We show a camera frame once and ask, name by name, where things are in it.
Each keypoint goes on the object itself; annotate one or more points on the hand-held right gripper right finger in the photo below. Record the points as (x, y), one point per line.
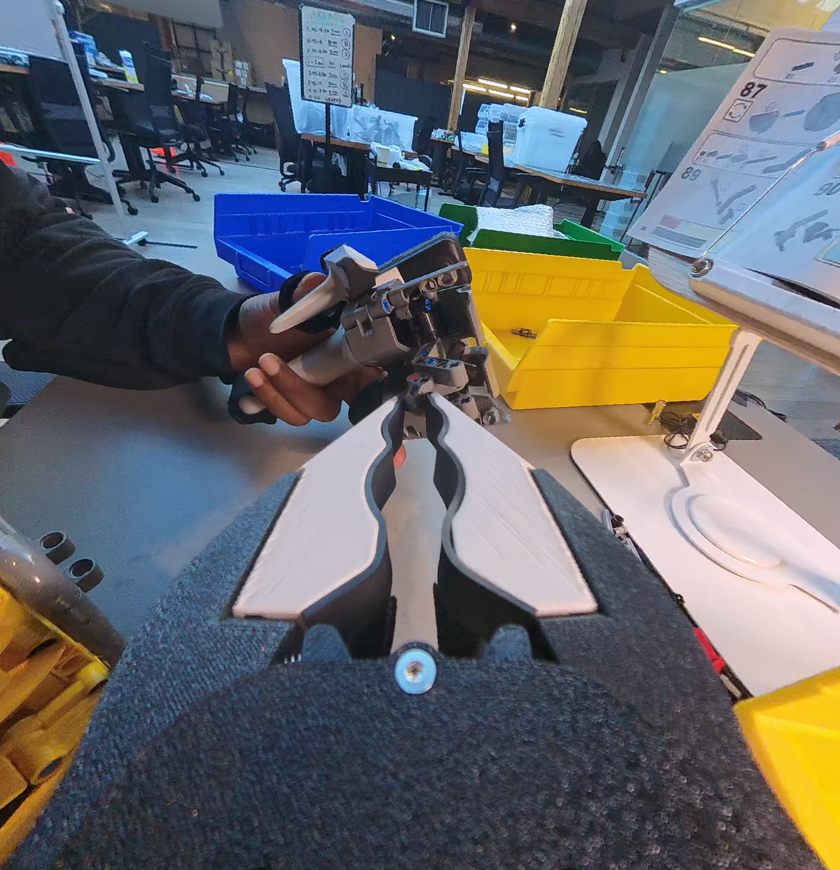
(515, 544)

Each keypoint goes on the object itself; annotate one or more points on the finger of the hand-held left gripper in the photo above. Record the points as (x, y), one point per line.
(484, 346)
(427, 275)

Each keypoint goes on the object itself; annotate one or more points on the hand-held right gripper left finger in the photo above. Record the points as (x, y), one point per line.
(311, 544)

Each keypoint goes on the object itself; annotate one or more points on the grey Lego engine assembly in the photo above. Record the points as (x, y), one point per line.
(379, 340)

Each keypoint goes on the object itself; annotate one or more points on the yellow toy robot body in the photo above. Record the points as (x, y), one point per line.
(26, 713)

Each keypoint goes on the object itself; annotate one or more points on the person's left forearm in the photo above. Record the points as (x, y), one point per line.
(121, 306)

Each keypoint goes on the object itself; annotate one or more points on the grey desk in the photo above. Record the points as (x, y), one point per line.
(155, 476)

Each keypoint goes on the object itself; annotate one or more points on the person's left hand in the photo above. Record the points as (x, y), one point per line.
(257, 333)

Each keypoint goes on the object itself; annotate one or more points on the green plastic bin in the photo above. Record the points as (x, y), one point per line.
(529, 241)
(457, 216)

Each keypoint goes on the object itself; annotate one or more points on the pile of grey toy pieces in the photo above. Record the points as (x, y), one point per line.
(614, 527)

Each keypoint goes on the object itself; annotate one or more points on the yellow plastic bin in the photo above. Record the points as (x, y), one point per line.
(807, 761)
(597, 367)

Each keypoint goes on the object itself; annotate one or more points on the blue plastic bin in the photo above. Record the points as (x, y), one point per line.
(270, 258)

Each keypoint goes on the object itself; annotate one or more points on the white book stand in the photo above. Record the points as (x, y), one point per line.
(664, 489)

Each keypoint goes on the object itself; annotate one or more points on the white storage box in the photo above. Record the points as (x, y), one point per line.
(549, 139)

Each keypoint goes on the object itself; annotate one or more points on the red and black toy pieces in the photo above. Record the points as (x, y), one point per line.
(709, 652)

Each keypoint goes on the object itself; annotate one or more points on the printed sign board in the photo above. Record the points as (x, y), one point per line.
(328, 54)

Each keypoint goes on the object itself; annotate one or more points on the instruction booklet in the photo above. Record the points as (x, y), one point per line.
(746, 136)

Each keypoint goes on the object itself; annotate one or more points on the whiteboard on stand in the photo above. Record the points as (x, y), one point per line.
(12, 20)

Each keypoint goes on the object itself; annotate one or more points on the wooden post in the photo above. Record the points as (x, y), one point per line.
(563, 47)

